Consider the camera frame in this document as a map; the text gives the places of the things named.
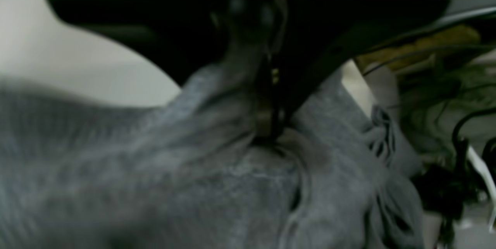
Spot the grey T-shirt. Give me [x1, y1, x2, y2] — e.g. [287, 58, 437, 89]
[0, 61, 427, 249]

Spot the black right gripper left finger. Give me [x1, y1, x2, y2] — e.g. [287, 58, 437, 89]
[48, 0, 275, 139]

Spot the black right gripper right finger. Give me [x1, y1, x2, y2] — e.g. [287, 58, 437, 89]
[271, 0, 450, 137]

